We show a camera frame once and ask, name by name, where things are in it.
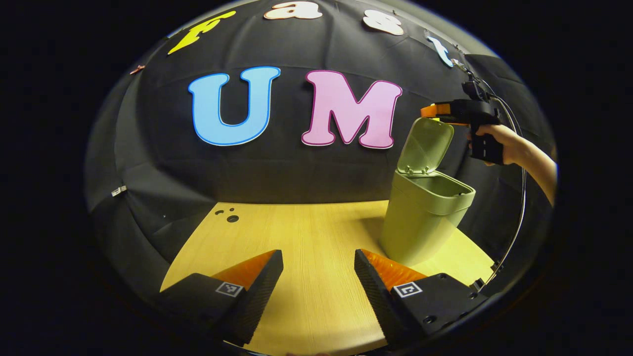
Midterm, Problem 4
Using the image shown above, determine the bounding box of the wooden desktop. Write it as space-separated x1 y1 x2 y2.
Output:
159 200 495 356

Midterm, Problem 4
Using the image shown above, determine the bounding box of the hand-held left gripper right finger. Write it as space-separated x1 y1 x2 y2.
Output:
354 249 488 347

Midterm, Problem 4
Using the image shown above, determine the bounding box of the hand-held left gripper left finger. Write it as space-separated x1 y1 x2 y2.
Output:
158 250 284 347

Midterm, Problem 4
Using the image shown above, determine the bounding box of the thin grey cable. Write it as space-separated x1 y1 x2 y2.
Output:
452 57 527 287

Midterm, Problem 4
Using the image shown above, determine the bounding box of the black backdrop cloth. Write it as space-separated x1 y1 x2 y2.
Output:
84 0 557 297

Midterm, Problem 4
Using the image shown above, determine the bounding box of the pale green desktop garbage bin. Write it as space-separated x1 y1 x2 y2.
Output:
380 117 476 267

